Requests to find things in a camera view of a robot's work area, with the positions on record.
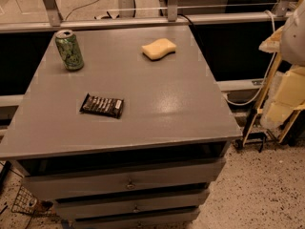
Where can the black rxbar chocolate bar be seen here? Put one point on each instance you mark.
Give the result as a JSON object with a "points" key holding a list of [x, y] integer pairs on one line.
{"points": [[97, 105]]}

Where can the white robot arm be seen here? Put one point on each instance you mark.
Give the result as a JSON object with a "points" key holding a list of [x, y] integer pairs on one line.
{"points": [[292, 44]]}

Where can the green soda can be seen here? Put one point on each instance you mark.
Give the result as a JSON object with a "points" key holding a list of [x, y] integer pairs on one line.
{"points": [[67, 45]]}

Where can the grey drawer cabinet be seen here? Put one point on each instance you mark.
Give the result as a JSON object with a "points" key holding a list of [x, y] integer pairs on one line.
{"points": [[173, 110]]}

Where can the yellow sponge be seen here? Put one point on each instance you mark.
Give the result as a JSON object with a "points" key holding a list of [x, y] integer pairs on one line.
{"points": [[158, 48]]}

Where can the bottom grey drawer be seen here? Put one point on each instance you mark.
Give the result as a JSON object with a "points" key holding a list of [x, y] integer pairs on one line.
{"points": [[139, 220]]}

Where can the grey drawer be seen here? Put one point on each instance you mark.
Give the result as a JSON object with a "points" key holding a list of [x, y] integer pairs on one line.
{"points": [[124, 179], [139, 220], [131, 205]]}

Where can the middle grey drawer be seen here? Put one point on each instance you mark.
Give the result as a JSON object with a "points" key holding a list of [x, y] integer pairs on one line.
{"points": [[131, 205]]}

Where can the top grey drawer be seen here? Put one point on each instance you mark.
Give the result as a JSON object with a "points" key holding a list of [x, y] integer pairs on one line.
{"points": [[124, 179]]}

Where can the metal railing frame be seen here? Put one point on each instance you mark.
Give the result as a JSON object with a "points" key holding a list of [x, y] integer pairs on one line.
{"points": [[53, 15]]}

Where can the wire basket on floor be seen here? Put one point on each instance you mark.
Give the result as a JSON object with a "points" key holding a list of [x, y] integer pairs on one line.
{"points": [[27, 204]]}

